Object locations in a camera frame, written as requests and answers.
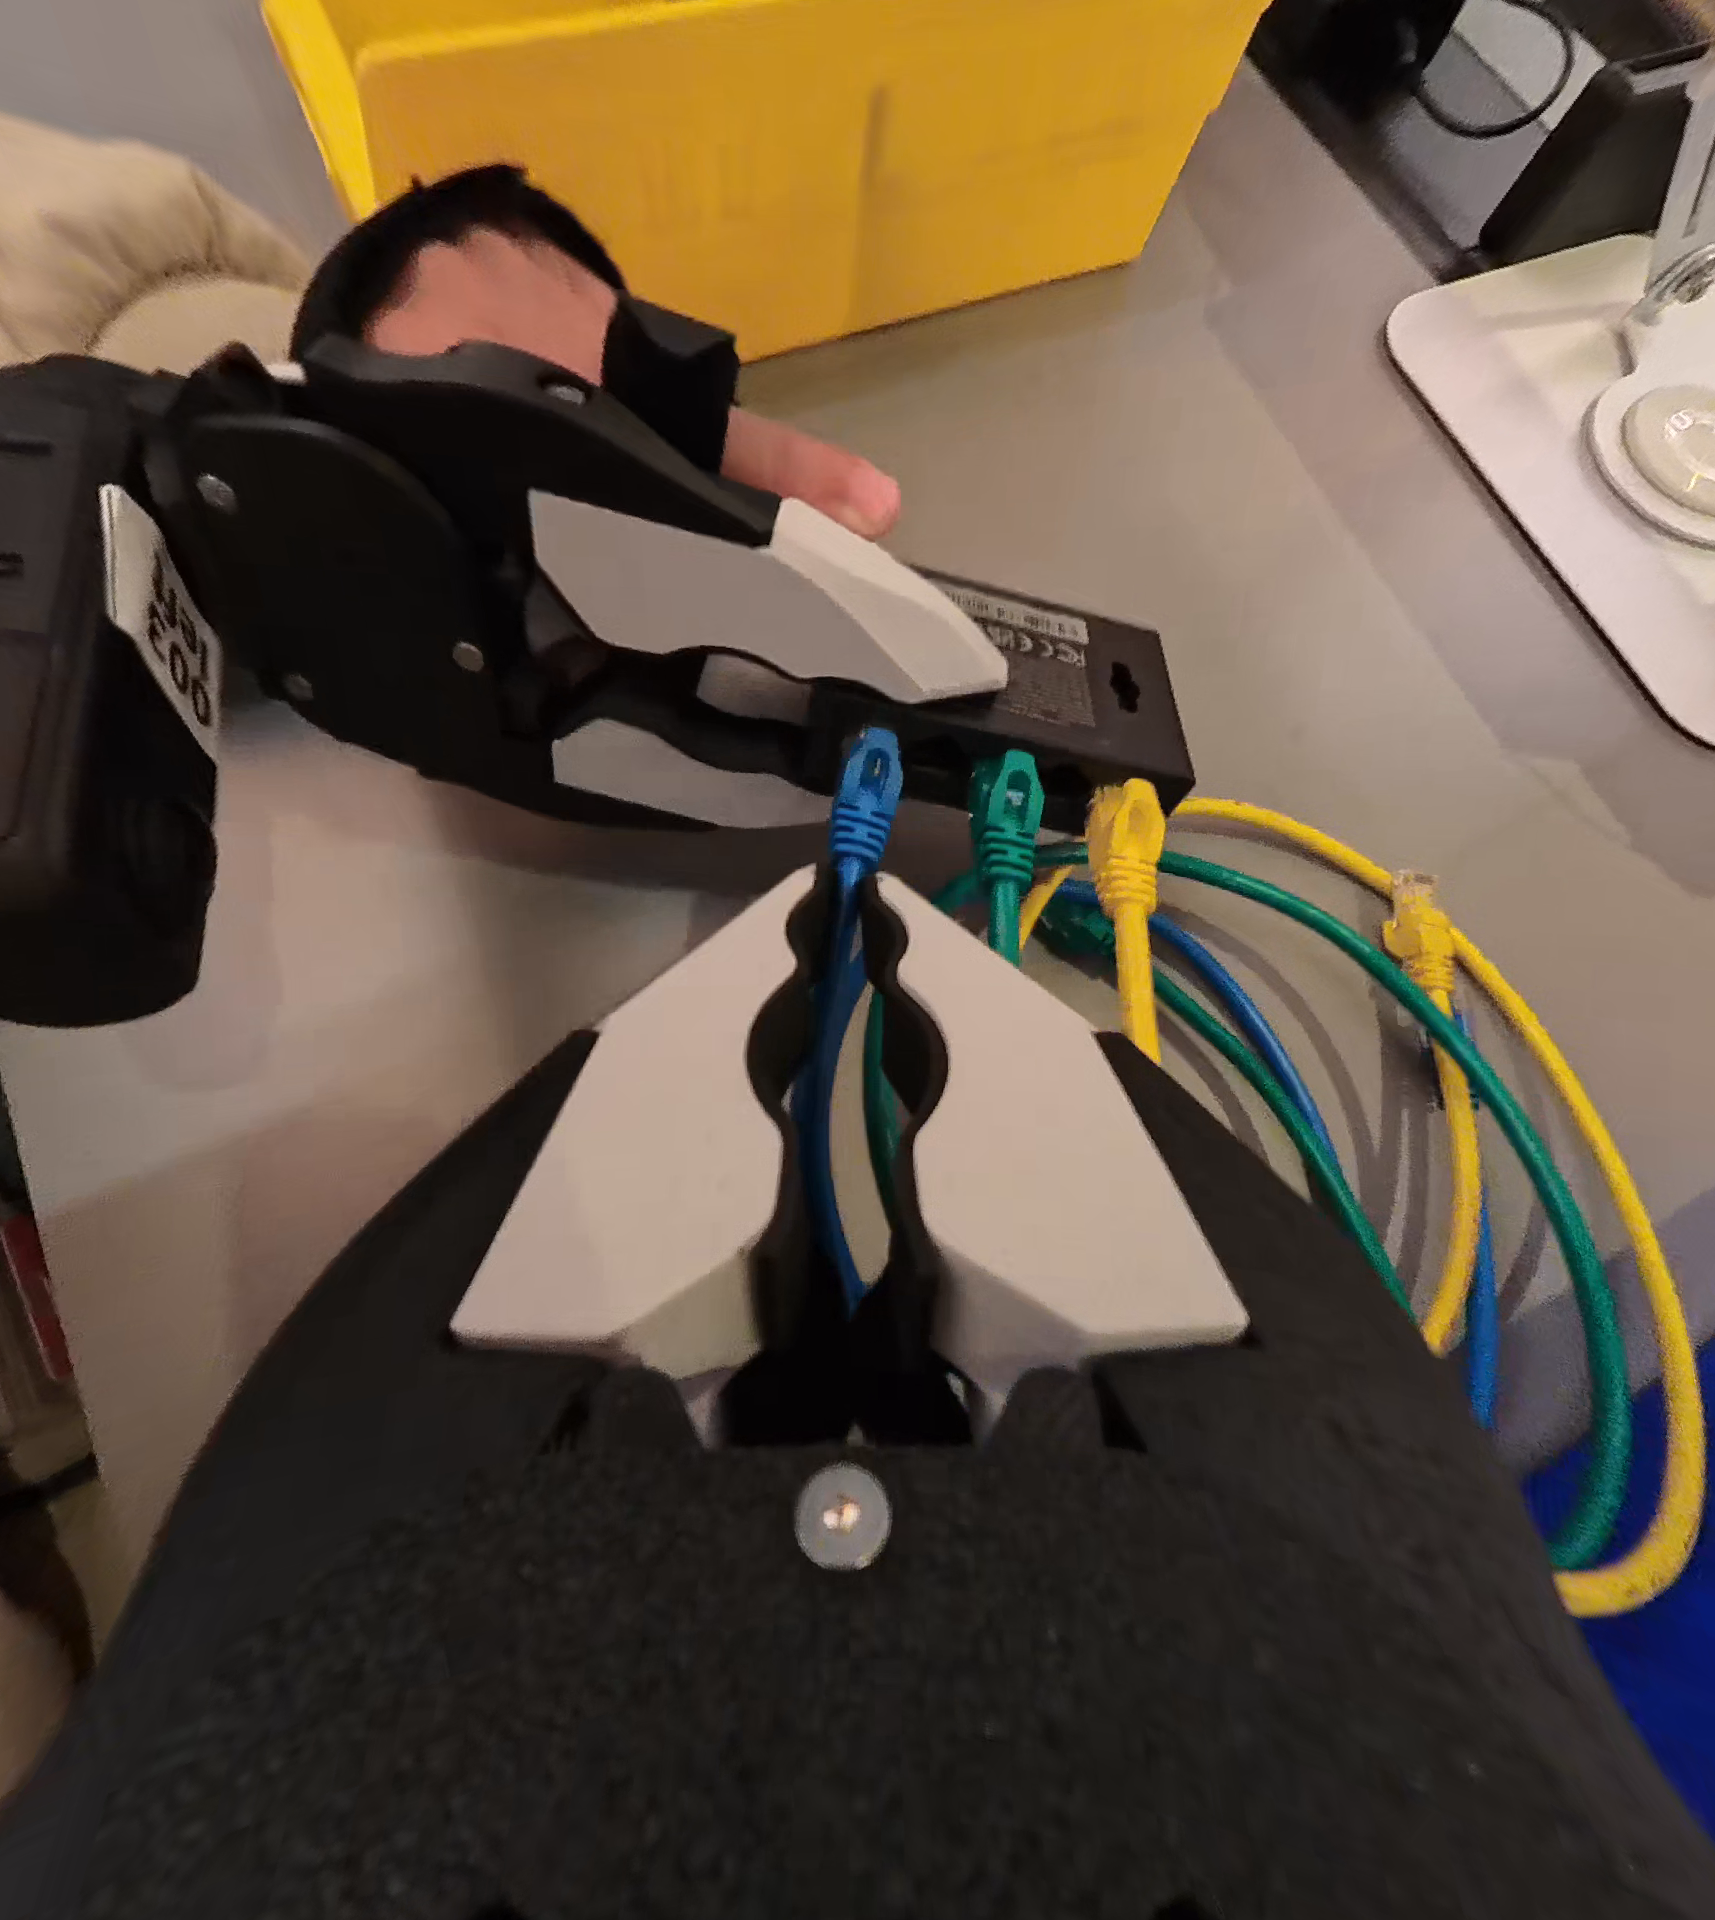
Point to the person's left forearm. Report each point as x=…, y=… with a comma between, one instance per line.
x=47, y=227

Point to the person's left hand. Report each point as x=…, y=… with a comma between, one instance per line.
x=497, y=301

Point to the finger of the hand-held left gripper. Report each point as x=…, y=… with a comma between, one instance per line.
x=677, y=587
x=677, y=772

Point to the white stand base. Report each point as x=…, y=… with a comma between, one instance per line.
x=1517, y=452

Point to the black network switch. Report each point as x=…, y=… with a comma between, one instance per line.
x=1068, y=661

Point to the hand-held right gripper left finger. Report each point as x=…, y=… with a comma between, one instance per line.
x=647, y=1201

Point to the yellow plastic bin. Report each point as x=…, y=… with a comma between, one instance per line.
x=797, y=150

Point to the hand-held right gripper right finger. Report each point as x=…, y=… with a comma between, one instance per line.
x=1068, y=1201

